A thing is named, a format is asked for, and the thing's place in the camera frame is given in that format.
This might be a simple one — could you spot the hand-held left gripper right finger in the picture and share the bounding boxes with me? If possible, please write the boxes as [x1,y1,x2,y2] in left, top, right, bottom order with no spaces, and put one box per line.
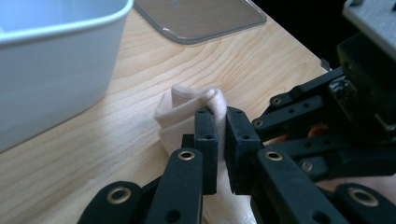
[224,105,262,195]

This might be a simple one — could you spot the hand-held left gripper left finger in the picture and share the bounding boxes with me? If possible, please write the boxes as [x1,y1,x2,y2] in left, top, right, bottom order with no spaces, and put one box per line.
[181,106,219,196]

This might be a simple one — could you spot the beige sock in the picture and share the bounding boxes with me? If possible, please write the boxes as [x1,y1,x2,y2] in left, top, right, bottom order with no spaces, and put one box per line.
[154,83,258,224]

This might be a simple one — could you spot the white divided organizer box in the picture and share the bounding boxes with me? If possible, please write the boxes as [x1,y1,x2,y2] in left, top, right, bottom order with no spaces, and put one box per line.
[0,0,135,154]

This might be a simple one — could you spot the grey tape piece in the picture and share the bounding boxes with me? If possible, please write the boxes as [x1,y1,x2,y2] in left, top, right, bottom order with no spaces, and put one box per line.
[319,57,332,72]

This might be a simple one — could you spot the brown plastic tray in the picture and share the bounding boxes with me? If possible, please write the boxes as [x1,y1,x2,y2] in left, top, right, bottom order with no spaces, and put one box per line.
[133,0,268,46]

